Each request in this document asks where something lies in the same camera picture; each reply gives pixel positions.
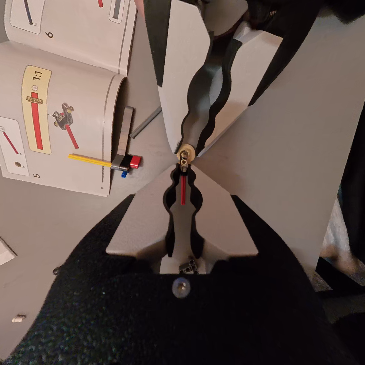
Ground white paper sheet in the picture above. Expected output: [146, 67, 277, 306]
[0, 236, 17, 266]

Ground grey lego beam yellow axle assembly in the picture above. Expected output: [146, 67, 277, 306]
[68, 106, 143, 179]

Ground black lego assembly red axle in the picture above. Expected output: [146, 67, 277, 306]
[178, 151, 190, 206]

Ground long grey lego axle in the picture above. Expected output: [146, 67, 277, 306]
[130, 105, 162, 140]

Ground black chair base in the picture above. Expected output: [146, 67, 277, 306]
[315, 257, 365, 298]

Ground person's black clothing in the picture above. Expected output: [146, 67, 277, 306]
[338, 106, 365, 257]

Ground lego instruction booklet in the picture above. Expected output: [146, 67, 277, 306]
[0, 0, 138, 197]

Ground tan round lego gear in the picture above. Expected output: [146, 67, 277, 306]
[177, 145, 197, 161]

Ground dark grey lego connector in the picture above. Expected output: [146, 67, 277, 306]
[179, 260, 199, 274]

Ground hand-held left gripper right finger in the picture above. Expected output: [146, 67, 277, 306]
[187, 165, 259, 273]

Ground person's right forearm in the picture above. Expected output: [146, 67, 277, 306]
[317, 0, 365, 25]

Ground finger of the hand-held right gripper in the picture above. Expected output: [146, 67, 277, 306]
[195, 21, 283, 157]
[158, 0, 216, 156]

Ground white fuzzy cloth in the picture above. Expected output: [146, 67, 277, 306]
[319, 197, 365, 275]

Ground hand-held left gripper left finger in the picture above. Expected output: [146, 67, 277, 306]
[106, 165, 181, 273]

